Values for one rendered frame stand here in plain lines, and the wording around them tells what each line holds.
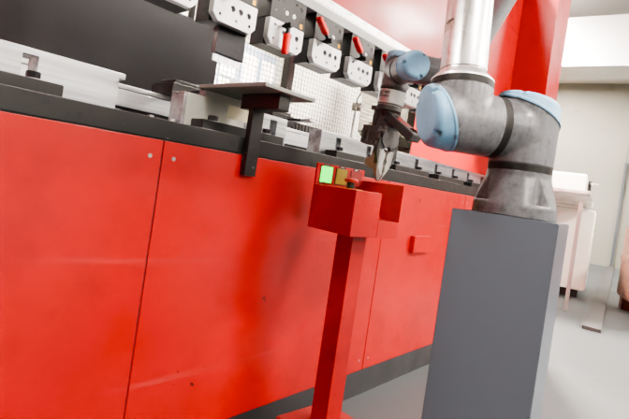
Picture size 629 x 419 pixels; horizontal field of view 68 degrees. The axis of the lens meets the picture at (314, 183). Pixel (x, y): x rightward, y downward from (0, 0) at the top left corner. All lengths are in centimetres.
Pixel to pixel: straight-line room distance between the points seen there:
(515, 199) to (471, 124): 16
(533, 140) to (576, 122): 970
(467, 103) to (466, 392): 51
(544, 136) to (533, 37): 239
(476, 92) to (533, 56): 238
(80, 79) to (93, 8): 65
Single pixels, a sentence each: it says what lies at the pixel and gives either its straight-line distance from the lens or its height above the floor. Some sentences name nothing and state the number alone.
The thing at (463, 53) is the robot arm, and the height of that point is 105.
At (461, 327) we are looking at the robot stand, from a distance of 93.
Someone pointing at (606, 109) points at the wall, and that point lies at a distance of 1065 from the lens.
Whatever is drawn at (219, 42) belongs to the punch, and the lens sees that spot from 139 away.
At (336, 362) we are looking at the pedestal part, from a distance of 137.
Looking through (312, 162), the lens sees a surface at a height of 84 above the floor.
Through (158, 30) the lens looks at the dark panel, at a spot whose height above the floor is 125.
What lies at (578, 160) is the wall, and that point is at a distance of 1051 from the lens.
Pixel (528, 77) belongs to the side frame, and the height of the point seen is 161.
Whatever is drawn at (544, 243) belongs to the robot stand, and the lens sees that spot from 88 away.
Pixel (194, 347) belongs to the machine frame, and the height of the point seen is 33.
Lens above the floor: 79
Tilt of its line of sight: level
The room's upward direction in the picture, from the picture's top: 8 degrees clockwise
